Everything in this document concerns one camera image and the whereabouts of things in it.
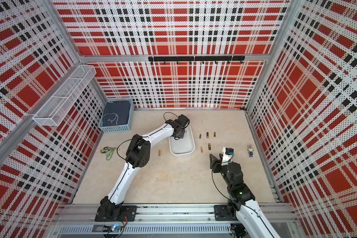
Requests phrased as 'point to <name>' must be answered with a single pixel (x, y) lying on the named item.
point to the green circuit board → (113, 228)
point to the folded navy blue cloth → (116, 113)
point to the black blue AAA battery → (200, 136)
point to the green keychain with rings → (108, 149)
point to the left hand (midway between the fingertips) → (179, 132)
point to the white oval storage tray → (183, 146)
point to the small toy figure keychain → (250, 148)
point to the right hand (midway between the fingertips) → (216, 154)
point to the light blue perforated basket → (119, 128)
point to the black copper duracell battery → (207, 135)
